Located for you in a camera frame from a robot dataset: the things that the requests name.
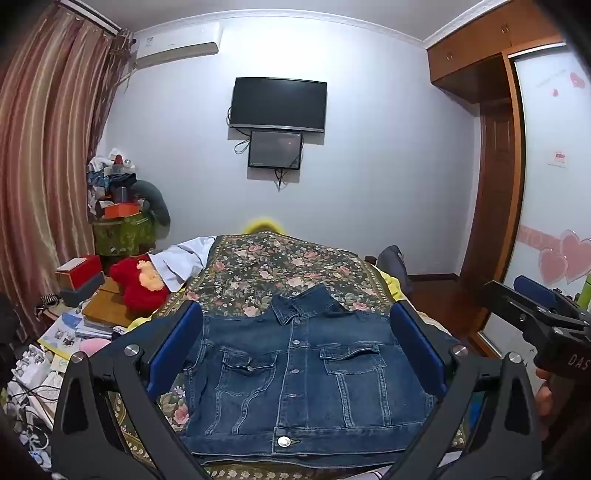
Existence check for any yellow bed sheet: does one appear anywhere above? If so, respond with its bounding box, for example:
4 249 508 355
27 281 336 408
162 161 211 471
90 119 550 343
379 271 404 304

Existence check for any small black monitor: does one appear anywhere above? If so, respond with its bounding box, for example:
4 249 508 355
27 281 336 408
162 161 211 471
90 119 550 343
247 130 304 170

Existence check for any orange box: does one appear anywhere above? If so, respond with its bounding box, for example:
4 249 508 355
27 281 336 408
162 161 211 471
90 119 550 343
104 202 141 219

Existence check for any green covered cabinet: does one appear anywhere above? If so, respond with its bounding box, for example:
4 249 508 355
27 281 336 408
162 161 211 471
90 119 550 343
92 213 156 257

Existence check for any blue denim jacket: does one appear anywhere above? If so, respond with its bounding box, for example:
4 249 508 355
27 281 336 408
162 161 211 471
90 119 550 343
178 284 459 468

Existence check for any wooden wardrobe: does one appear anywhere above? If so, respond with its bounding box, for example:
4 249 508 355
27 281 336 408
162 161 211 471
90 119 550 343
426 0 570 358

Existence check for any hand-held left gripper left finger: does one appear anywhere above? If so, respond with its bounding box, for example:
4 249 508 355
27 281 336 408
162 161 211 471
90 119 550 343
51 300 218 480

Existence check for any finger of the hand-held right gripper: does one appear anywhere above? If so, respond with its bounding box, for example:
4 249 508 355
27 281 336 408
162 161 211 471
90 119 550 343
514 275 578 319
483 280 561 346

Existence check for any pile of magazines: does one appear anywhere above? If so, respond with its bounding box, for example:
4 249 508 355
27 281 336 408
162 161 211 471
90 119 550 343
39 311 116 357

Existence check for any pink soft item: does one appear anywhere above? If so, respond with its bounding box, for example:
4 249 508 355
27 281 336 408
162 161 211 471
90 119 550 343
78 338 112 356

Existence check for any black wall television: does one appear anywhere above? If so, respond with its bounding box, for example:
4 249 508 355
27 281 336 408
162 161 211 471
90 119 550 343
229 77 328 134

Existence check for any white sliding door with hearts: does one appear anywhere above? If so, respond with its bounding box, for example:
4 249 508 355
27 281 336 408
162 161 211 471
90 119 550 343
478 44 591 363

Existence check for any floral bedspread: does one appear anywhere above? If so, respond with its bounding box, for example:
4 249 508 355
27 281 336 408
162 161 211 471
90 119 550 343
108 233 468 480

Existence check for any dark grey cloth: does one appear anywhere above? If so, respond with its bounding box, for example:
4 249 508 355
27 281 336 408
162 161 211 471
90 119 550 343
376 246 414 296

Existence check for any red plush toy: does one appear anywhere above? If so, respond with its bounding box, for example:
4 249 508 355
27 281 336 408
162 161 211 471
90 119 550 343
109 257 171 313

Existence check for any person's right hand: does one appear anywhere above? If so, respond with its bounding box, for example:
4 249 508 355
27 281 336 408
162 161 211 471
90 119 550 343
536 368 556 440

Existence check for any white air conditioner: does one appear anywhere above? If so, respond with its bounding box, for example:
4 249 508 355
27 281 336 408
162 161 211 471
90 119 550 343
134 22 224 71

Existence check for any red box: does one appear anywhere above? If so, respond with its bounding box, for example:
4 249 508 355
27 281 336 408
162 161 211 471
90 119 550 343
55 255 103 288

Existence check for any pile of clothes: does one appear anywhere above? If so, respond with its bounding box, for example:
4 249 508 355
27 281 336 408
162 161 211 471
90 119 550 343
85 148 139 217

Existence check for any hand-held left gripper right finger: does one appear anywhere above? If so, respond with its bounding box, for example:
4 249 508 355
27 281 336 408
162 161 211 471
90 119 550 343
383 301 544 480

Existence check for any white shirt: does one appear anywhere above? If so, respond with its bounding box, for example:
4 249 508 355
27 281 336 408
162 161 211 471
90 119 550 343
150 236 218 293

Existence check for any yellow cloth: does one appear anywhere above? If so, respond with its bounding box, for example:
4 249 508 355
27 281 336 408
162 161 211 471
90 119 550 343
243 218 285 236

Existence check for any brown wooden room door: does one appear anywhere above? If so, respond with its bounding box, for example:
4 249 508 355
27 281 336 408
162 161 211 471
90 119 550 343
462 105 516 296

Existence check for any grey box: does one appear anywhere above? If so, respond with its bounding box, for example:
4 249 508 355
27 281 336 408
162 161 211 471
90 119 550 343
60 272 107 307

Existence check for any tangle of cables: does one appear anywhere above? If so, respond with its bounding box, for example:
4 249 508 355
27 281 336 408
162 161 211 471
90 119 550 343
7 376 57 464

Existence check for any striped brown curtain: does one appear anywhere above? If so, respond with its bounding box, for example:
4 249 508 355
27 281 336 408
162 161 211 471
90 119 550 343
0 4 136 326

